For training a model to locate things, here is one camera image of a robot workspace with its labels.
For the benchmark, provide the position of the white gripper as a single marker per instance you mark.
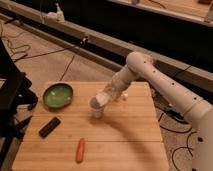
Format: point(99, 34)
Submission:
point(120, 82)

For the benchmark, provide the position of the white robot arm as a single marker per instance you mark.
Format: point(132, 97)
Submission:
point(195, 110)

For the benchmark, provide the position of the green bowl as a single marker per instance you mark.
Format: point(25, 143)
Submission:
point(57, 96)

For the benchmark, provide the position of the black remote control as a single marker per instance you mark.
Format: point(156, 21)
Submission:
point(49, 127)

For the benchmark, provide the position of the orange carrot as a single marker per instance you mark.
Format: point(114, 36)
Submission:
point(80, 150)

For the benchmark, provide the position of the black chair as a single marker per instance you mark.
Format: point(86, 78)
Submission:
point(15, 91)

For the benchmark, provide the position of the wooden beam rail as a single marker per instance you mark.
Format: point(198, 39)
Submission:
point(193, 75)

